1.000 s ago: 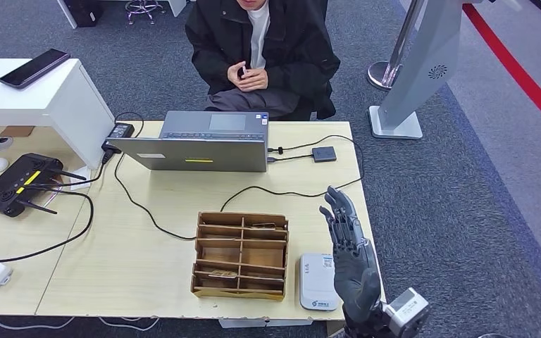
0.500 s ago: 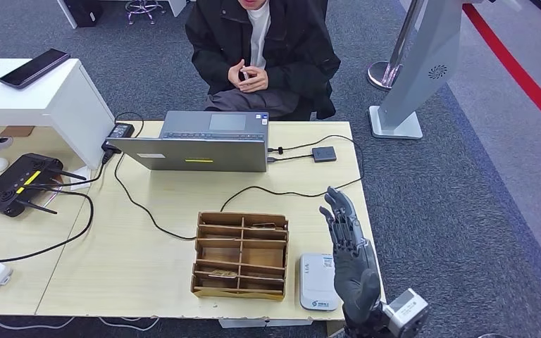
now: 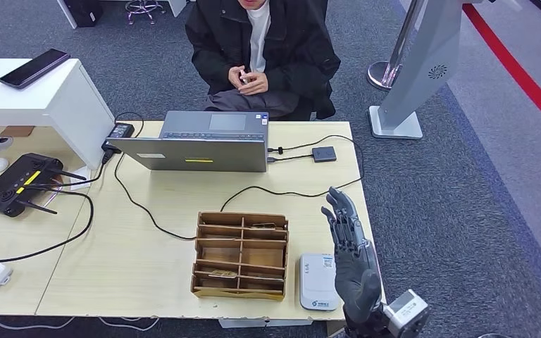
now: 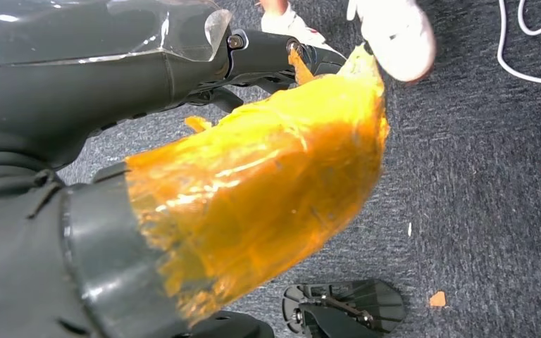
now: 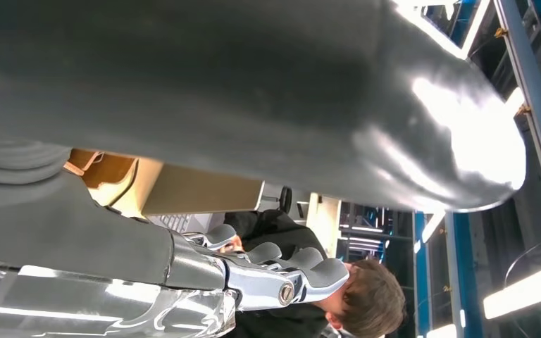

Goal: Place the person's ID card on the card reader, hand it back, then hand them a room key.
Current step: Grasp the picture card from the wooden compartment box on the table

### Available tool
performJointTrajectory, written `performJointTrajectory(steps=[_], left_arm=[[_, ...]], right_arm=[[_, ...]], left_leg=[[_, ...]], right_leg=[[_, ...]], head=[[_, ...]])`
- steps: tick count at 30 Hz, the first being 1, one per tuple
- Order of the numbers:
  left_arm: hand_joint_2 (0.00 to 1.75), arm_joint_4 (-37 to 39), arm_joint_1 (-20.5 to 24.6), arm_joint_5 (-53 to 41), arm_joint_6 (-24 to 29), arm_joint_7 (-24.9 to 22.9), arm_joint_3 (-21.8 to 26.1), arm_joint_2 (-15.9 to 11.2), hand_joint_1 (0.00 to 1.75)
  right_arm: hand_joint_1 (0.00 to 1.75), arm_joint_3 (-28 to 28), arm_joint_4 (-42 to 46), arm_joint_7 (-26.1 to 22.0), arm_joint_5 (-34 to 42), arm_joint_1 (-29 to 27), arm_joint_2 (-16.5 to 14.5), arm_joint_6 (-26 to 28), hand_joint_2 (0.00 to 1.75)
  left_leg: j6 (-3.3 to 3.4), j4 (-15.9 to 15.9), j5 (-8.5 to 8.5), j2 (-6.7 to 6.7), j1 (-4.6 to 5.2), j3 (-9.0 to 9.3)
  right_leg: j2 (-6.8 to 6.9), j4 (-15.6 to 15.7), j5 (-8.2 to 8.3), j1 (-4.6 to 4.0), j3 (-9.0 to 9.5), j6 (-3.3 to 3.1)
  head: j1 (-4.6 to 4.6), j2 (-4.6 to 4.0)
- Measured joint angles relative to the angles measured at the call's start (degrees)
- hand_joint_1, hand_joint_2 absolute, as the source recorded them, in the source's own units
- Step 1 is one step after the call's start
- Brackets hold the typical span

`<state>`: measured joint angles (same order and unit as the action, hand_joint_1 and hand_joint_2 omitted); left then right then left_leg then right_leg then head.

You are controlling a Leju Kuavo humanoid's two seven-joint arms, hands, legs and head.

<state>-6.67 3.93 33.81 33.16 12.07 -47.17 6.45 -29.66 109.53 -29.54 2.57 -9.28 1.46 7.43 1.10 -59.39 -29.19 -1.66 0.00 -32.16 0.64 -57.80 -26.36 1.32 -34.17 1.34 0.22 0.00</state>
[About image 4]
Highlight white shoe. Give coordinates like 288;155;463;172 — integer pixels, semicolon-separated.
346;0;437;84
257;0;346;54

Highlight black robot foot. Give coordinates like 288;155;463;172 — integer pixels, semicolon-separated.
282;279;408;338

